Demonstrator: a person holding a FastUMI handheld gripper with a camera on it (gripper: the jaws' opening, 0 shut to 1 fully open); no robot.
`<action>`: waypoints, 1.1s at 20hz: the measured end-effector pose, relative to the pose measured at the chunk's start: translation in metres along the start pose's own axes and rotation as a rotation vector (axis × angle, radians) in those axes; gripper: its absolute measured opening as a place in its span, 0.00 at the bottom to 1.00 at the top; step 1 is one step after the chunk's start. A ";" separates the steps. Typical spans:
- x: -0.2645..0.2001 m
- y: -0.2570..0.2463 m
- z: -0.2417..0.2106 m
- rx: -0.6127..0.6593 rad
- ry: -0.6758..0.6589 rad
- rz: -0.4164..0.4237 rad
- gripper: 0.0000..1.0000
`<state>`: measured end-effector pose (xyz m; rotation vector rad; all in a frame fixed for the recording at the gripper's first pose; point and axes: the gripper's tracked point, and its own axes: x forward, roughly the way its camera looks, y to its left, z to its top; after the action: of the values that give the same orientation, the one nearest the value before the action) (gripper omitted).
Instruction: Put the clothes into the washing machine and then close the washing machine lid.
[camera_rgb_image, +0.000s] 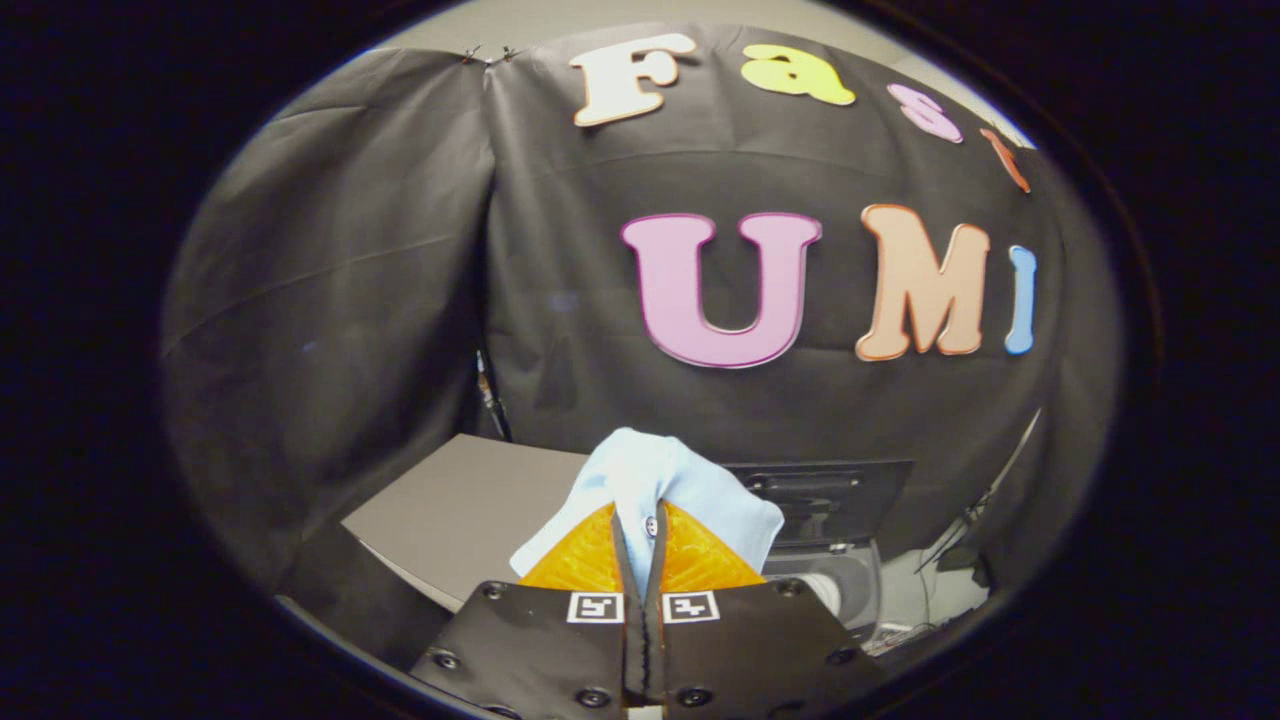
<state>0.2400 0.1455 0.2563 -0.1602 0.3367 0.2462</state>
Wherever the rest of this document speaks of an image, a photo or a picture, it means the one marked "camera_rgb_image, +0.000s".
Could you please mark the light blue shirt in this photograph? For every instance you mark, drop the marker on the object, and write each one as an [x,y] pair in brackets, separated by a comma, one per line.
[640,470]

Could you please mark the dark cabinet with beige side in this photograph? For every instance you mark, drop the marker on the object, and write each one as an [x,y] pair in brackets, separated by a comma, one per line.
[470,510]

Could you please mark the grey washing machine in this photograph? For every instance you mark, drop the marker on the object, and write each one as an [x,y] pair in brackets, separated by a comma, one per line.
[850,590]

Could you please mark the black tripod stand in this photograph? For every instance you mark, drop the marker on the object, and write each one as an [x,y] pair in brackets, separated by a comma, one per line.
[975,510]

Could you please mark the black backdrop cloth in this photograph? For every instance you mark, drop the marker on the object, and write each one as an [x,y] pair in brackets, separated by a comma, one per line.
[350,300]

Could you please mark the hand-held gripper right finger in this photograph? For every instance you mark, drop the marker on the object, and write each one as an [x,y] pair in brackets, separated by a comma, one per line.
[750,650]

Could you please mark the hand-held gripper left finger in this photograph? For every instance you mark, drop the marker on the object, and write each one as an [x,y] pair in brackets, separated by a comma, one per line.
[540,650]

